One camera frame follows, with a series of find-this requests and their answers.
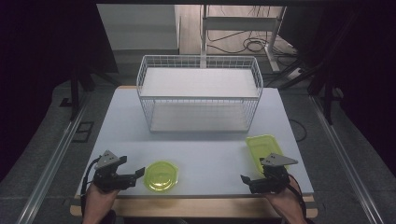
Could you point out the rectangular yellow plastic tray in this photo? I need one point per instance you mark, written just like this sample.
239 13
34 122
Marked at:
260 146

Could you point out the person's right hand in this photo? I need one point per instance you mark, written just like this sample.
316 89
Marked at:
288 205

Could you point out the white metal desk frame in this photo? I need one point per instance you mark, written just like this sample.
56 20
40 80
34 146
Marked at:
239 23

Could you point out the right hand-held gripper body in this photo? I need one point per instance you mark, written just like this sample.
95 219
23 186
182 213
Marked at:
274 182

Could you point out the black metal stand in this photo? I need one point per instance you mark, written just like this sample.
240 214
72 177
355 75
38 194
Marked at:
76 90
327 77

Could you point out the aluminium floor rail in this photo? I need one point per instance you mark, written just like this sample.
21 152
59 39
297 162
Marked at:
49 165
345 158

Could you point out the white cabinet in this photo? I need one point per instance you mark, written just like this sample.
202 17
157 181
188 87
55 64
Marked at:
140 28

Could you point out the person's left hand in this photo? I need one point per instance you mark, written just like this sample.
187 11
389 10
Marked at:
98 202

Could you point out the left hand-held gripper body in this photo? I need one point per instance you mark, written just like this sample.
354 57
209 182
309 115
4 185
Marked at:
109 182

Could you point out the round yellow plastic bowl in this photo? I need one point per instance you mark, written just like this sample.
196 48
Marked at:
161 176

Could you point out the black floor plate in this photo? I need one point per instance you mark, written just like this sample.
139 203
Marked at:
83 132

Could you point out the white power strip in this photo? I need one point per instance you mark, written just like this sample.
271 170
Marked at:
294 73

